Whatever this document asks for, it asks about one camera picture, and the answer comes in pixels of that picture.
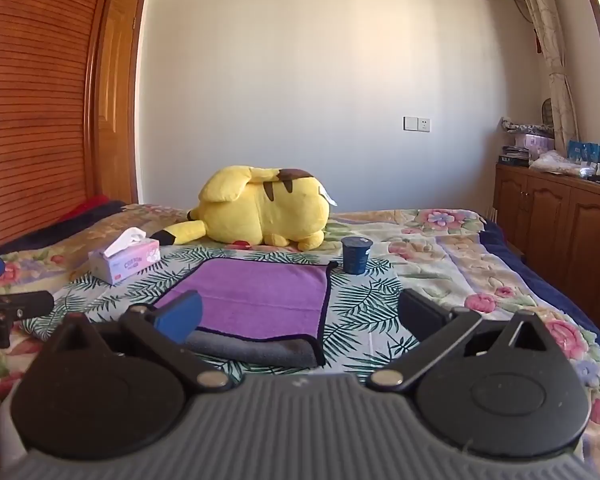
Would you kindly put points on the purple towel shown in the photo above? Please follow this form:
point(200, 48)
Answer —
point(260, 297)

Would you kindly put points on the floral folded cloth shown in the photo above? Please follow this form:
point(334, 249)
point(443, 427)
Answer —
point(525, 126)

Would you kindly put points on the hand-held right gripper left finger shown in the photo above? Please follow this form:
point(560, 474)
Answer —
point(181, 318)

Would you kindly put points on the pink storage box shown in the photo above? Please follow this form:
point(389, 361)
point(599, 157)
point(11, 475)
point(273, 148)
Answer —
point(535, 144)

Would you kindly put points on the dark blue cup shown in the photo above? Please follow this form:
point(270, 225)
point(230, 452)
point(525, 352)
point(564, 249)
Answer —
point(356, 256)

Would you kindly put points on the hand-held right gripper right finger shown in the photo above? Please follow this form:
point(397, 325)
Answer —
point(422, 316)

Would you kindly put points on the white wall socket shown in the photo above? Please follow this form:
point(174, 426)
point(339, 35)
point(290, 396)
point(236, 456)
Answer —
point(416, 124)

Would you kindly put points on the dark blue quilt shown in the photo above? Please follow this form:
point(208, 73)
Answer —
point(55, 227)

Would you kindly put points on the pink tissue box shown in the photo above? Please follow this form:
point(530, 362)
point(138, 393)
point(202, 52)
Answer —
point(127, 260)

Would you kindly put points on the wooden cabinet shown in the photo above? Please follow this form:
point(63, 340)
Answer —
point(555, 220)

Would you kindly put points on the wooden louvred wardrobe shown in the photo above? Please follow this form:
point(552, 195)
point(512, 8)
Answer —
point(35, 110)

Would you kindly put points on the dark blue bedsheet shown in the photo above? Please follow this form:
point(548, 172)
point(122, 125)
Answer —
point(540, 280)

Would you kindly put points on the red pillow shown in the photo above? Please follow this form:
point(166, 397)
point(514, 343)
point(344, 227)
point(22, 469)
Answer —
point(87, 206)

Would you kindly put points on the dark book stack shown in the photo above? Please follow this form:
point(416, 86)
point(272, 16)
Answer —
point(514, 156)

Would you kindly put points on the grey towel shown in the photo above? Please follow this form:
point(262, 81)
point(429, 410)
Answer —
point(275, 351)

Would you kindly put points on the wooden door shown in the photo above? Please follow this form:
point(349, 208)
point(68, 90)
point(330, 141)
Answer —
point(119, 110)

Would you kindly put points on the patterned beige curtain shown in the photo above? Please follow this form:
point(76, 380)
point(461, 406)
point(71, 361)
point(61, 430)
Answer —
point(552, 50)

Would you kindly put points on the yellow plush toy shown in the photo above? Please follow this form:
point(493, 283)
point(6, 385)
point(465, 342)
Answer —
point(265, 205)

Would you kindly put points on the white crumpled cloth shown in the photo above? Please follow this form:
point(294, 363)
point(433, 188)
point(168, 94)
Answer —
point(560, 164)

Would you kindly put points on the blue packets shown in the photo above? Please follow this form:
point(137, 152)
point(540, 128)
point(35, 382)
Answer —
point(585, 152)

